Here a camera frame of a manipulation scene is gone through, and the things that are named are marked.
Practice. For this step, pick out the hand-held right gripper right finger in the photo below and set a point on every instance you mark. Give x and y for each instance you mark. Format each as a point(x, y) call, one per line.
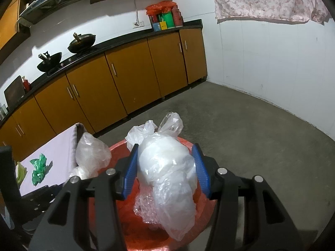
point(200, 172)

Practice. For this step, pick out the pink plastic waste bin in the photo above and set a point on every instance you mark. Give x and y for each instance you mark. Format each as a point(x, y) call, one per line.
point(117, 144)

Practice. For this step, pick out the orange bag over boxes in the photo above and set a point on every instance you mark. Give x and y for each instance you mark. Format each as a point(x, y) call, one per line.
point(159, 6)

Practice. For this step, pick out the black wok with lid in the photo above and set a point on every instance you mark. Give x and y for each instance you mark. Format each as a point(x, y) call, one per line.
point(81, 43)

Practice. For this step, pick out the green box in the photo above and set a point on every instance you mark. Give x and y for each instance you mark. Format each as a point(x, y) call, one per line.
point(168, 19)

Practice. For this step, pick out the brown wall cabinets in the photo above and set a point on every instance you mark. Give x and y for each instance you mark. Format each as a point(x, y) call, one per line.
point(7, 23)

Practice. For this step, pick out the white wall socket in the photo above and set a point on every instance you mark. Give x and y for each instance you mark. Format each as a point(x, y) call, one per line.
point(138, 24)

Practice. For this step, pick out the small clear plastic bag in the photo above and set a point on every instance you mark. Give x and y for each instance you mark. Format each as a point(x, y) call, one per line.
point(91, 151)

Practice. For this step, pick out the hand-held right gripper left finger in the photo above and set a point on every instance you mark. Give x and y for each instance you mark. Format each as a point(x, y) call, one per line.
point(130, 172)

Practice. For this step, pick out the red bottle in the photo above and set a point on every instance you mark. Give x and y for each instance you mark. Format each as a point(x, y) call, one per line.
point(27, 85)

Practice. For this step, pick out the gas stove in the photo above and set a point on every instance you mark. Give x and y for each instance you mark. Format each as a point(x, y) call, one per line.
point(65, 62)

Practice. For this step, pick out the brown lower kitchen cabinets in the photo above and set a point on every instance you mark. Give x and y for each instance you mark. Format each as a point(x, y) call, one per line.
point(125, 78)

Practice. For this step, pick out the large clear plastic bag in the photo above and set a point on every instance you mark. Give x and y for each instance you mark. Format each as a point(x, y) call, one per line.
point(167, 162)

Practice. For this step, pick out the black kitchen countertop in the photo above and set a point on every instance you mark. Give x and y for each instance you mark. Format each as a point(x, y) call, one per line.
point(117, 40)

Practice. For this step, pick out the green plastic bag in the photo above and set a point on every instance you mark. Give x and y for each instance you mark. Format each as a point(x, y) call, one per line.
point(38, 168)

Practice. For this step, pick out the red box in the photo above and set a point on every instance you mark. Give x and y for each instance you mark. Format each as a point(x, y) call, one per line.
point(178, 18)

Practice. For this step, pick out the dark cutting board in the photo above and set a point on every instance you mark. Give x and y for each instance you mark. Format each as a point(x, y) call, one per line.
point(13, 91)

